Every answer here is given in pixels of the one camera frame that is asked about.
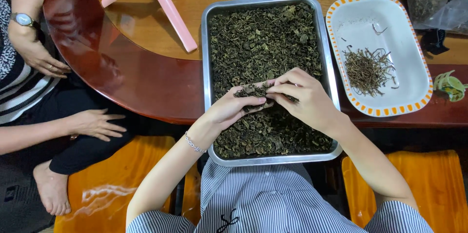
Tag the person's right hand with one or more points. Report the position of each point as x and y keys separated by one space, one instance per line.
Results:
x=310 y=101

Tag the person's left hand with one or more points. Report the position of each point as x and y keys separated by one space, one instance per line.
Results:
x=226 y=108

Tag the handful of dried tea leaves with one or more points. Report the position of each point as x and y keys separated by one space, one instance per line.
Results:
x=252 y=92

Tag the rectangular steel tray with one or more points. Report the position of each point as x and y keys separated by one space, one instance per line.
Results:
x=206 y=79

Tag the pile of brown tea stems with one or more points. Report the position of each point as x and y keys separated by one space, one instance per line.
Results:
x=367 y=70

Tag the heap of dried tea leaves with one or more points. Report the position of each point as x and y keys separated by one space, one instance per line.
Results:
x=263 y=43

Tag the orange wooden stool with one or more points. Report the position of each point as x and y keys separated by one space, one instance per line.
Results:
x=117 y=185
x=192 y=196
x=435 y=185

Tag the white dish with orange rim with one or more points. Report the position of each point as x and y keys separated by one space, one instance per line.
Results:
x=373 y=17

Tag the person's striped shirt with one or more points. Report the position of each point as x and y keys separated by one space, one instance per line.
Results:
x=270 y=203

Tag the pink tripod stand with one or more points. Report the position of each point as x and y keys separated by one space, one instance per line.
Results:
x=172 y=10

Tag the small black cloth item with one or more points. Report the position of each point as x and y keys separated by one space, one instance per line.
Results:
x=434 y=41

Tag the green hair claw clip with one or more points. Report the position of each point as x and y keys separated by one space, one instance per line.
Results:
x=450 y=85

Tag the silver wristwatch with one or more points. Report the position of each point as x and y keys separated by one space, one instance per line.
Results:
x=22 y=19

